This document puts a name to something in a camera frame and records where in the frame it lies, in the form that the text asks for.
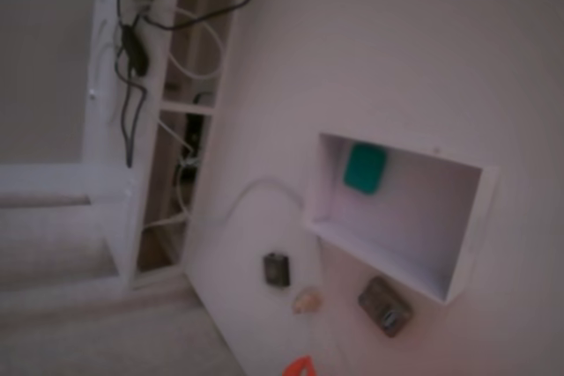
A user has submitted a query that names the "long white cable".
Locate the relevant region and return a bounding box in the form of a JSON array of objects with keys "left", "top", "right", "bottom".
[{"left": 175, "top": 176, "right": 308, "bottom": 230}]

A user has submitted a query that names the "orange moving gripper finger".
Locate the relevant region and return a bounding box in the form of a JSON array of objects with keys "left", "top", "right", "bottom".
[{"left": 283, "top": 355, "right": 308, "bottom": 376}]

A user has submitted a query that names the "looped white cable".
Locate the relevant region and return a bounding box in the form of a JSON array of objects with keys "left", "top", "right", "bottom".
[{"left": 130, "top": 3, "right": 226, "bottom": 83}]

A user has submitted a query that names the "white cardboard bin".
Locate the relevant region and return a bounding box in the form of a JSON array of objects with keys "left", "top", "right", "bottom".
[{"left": 302, "top": 131, "right": 501, "bottom": 306}]

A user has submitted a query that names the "black box with clear lid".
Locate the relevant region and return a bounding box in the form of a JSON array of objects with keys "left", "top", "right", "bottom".
[
  {"left": 357, "top": 275, "right": 415, "bottom": 339},
  {"left": 262, "top": 251, "right": 293, "bottom": 290}
]

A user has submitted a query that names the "black cable with inline adapter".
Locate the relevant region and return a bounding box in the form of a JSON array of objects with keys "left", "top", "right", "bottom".
[{"left": 113, "top": 0, "right": 256, "bottom": 170}]

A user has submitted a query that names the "green cube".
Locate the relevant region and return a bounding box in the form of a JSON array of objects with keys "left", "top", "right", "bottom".
[{"left": 342, "top": 141, "right": 390, "bottom": 196}]

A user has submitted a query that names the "white shelf frame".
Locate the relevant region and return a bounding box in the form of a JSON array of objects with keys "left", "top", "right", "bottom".
[{"left": 0, "top": 0, "right": 248, "bottom": 294}]

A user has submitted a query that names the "beige stone figurine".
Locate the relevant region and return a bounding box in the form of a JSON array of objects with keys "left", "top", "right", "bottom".
[{"left": 291, "top": 286, "right": 323, "bottom": 316}]

